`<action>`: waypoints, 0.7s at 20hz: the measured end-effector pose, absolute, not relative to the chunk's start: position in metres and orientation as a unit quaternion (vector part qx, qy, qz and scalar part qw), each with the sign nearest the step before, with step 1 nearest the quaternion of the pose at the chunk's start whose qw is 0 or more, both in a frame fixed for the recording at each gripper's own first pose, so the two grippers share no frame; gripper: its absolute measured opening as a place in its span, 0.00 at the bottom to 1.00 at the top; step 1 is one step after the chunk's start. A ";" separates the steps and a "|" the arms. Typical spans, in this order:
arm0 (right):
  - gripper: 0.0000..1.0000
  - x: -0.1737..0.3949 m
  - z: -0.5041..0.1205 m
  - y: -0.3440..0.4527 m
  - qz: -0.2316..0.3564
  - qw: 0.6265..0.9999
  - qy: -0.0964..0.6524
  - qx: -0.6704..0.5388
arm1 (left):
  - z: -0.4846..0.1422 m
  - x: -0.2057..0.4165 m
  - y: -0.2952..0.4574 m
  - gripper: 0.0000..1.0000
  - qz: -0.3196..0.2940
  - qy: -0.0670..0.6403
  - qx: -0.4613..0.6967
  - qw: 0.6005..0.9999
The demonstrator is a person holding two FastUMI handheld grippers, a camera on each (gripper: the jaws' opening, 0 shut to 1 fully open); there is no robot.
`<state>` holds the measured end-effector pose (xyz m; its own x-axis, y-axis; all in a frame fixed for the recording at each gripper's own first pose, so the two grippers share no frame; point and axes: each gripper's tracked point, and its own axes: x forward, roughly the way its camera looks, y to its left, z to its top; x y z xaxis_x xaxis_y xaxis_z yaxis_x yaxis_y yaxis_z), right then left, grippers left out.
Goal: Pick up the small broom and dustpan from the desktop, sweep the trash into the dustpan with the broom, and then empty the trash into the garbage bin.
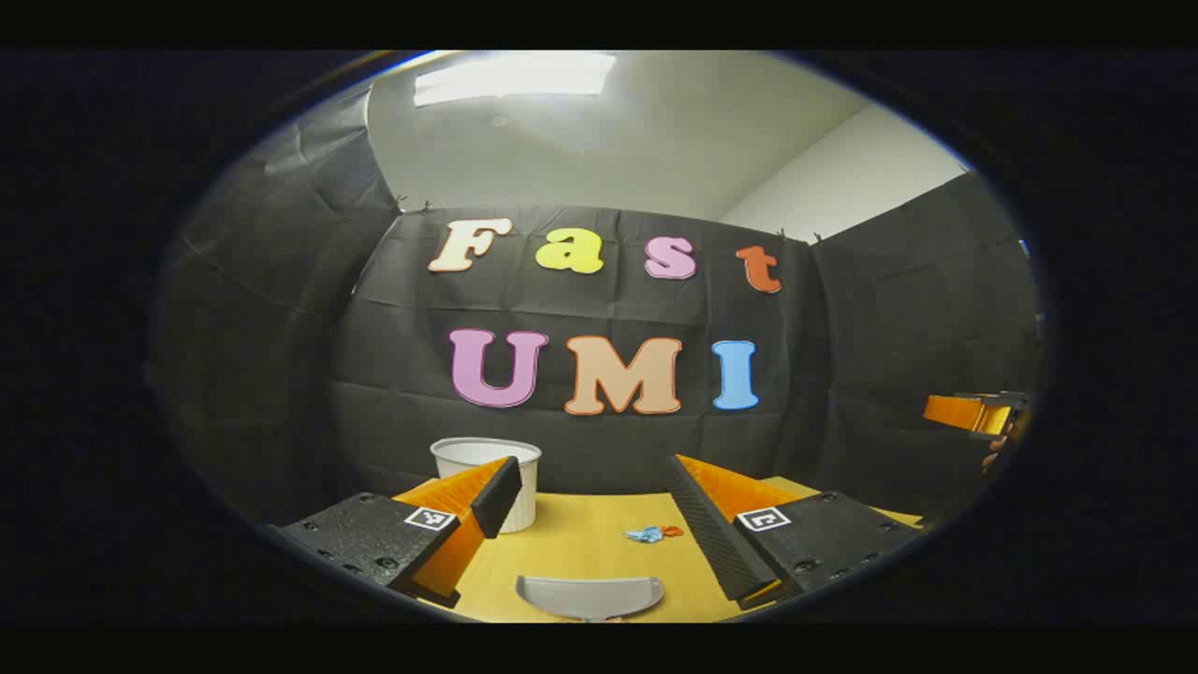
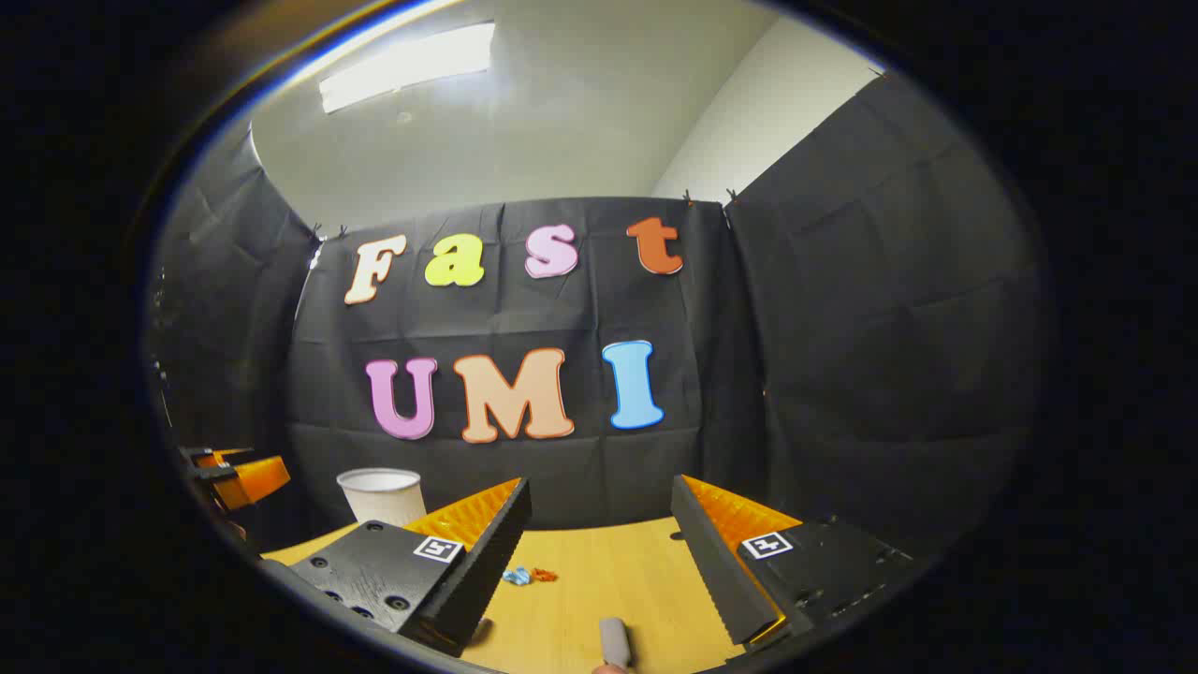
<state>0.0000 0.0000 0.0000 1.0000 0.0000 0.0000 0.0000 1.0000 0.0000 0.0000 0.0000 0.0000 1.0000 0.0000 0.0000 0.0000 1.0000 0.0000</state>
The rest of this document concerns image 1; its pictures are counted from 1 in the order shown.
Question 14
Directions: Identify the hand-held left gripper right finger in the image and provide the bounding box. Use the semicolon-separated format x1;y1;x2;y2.
666;454;926;611

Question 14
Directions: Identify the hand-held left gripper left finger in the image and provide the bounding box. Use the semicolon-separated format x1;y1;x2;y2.
271;456;523;609

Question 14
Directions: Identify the white ribbed garbage bin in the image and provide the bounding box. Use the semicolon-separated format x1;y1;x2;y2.
431;437;543;535

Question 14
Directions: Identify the grey plastic dustpan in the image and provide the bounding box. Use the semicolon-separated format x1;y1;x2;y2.
516;575;665;623

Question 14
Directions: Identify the wooden desktop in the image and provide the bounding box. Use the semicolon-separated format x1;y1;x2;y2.
393;476;928;623

